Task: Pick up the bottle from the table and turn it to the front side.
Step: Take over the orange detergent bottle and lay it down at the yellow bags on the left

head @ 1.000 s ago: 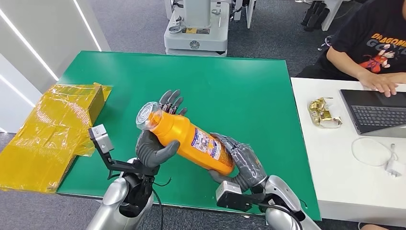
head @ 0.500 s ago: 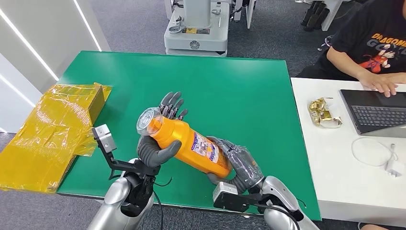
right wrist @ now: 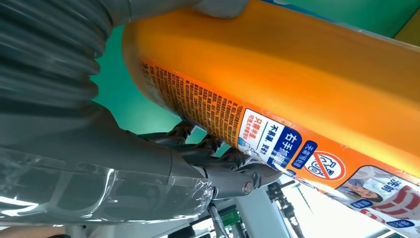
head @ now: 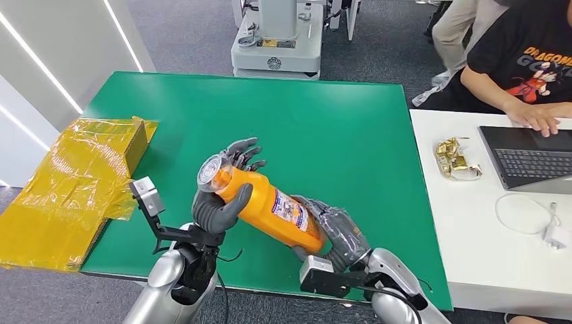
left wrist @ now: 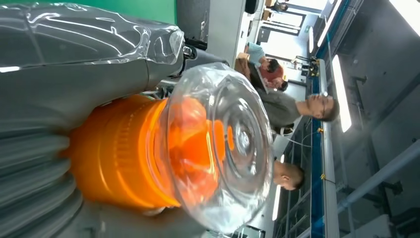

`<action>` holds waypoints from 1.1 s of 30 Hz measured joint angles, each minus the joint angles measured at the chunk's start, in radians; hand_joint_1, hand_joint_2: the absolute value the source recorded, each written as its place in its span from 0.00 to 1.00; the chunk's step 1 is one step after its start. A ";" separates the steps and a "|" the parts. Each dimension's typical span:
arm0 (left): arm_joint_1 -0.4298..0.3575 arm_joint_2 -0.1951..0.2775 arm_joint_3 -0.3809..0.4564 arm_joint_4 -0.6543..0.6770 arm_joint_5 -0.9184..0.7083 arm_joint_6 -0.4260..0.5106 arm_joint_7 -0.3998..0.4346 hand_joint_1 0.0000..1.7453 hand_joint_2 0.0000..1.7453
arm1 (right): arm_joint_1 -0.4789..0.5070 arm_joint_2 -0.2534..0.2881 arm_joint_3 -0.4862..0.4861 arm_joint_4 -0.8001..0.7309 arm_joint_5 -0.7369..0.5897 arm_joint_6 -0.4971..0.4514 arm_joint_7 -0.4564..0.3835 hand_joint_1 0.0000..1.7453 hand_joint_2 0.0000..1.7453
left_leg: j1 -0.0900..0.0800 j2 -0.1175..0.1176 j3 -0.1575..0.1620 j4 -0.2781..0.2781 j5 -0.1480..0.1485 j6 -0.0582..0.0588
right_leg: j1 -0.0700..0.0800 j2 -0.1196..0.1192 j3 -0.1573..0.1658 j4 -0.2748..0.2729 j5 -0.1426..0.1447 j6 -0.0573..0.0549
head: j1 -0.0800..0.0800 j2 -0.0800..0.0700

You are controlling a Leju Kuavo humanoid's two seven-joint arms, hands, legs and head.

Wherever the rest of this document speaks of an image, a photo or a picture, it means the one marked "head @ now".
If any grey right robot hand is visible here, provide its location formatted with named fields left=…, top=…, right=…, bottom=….
left=292, top=195, right=372, bottom=273

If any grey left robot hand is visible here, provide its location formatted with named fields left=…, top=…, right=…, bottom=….
left=192, top=137, right=267, bottom=235

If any orange plastic bottle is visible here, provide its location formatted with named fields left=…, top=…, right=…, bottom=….
left=196, top=153, right=328, bottom=255

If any yellow wrapped cardboard box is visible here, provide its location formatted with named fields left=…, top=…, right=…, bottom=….
left=65, top=116, right=150, bottom=181

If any gold foil wrapper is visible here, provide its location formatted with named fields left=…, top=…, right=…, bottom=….
left=432, top=137, right=484, bottom=182

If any yellow plastic sheet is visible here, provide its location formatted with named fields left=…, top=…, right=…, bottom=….
left=0, top=117, right=160, bottom=273

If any white robot lift machine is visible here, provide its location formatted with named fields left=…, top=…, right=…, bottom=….
left=230, top=0, right=325, bottom=82

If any dark grey laptop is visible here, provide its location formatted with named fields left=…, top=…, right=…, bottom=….
left=478, top=125, right=572, bottom=196

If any white charger plug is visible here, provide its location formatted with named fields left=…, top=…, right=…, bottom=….
left=542, top=224, right=569, bottom=251

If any person's hand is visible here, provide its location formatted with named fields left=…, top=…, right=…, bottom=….
left=506, top=101, right=563, bottom=139

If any person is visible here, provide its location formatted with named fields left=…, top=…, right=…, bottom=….
left=416, top=0, right=572, bottom=139
left=410, top=0, right=509, bottom=109

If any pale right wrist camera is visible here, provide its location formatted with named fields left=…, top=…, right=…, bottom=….
left=299, top=254, right=336, bottom=286

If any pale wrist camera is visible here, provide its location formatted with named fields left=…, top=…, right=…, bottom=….
left=299, top=254, right=336, bottom=286
left=129, top=175, right=166, bottom=219

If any thin black cable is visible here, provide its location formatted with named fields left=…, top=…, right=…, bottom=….
left=217, top=248, right=245, bottom=263

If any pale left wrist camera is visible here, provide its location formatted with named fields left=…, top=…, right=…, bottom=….
left=129, top=175, right=166, bottom=219

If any white cable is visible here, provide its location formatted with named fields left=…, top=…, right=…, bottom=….
left=494, top=192, right=562, bottom=236

